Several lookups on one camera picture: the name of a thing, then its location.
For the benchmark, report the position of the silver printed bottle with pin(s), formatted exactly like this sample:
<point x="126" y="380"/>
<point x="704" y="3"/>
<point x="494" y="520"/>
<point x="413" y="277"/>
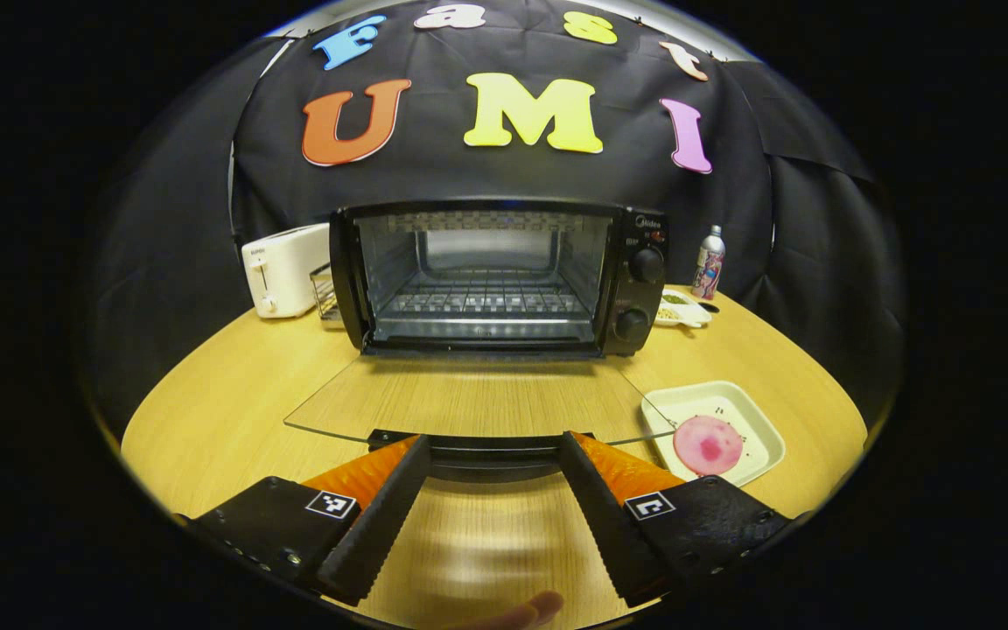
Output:
<point x="709" y="267"/>

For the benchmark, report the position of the white toaster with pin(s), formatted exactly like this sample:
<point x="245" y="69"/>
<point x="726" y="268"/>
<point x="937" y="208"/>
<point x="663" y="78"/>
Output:
<point x="285" y="271"/>

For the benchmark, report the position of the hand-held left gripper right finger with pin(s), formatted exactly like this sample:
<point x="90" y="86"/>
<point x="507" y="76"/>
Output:
<point x="600" y="516"/>

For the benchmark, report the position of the black oven knob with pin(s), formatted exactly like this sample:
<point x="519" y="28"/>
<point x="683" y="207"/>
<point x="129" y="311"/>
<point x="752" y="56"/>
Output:
<point x="647" y="265"/>
<point x="632" y="325"/>

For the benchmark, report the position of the white divided snack dish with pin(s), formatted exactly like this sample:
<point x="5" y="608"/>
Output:
<point x="677" y="311"/>

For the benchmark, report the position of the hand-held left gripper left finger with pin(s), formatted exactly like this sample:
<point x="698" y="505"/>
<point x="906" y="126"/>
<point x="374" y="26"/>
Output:
<point x="381" y="516"/>

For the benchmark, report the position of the black electric oven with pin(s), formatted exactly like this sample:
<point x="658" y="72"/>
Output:
<point x="635" y="302"/>

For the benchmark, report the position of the pink round food slice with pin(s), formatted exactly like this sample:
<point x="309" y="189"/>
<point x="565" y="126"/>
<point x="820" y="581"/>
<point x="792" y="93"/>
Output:
<point x="708" y="444"/>

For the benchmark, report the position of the white square plate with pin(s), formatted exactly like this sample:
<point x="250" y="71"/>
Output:
<point x="714" y="401"/>

